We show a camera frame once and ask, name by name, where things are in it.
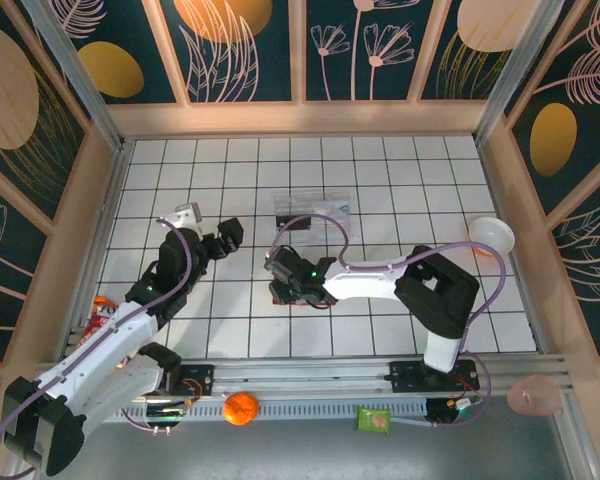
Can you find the aluminium frame post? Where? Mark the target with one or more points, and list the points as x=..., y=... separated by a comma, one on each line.
x=515, y=75
x=80, y=80

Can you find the orange ball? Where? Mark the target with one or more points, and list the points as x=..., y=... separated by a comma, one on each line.
x=240, y=409

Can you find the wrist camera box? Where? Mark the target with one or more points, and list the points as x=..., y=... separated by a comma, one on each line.
x=272, y=261
x=187, y=215

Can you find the red card holder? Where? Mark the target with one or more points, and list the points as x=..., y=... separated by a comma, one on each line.
x=280, y=302

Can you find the white VIP card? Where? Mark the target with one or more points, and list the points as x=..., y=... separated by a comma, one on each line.
x=330, y=207

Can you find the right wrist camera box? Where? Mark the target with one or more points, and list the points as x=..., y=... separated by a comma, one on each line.
x=272, y=261

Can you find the pink round object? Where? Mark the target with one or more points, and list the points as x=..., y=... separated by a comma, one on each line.
x=534, y=395

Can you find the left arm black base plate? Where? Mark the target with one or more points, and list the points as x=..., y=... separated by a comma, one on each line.
x=200, y=377

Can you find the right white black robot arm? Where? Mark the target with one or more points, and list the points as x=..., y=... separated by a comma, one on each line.
x=370, y=280

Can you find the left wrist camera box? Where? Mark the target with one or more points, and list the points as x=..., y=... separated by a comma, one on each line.
x=187, y=215

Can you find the clear acrylic tray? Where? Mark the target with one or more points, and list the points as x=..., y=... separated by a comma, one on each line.
x=300, y=200

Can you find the aluminium rail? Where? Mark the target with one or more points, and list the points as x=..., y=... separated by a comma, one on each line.
x=300, y=375

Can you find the green snack packet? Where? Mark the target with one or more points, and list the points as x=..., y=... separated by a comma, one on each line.
x=373, y=420

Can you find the black VIP card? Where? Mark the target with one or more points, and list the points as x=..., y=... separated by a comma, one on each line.
x=290, y=223

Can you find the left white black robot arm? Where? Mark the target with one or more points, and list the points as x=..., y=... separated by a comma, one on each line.
x=100, y=350

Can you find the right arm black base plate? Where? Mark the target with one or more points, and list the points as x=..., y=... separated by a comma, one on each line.
x=405, y=375

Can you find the white bowl with orange outside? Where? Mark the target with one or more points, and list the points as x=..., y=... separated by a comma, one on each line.
x=490, y=232

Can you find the orange snack bag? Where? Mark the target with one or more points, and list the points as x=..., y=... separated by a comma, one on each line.
x=100, y=315

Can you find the black controller board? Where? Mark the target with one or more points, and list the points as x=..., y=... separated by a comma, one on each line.
x=447, y=410
x=165, y=414

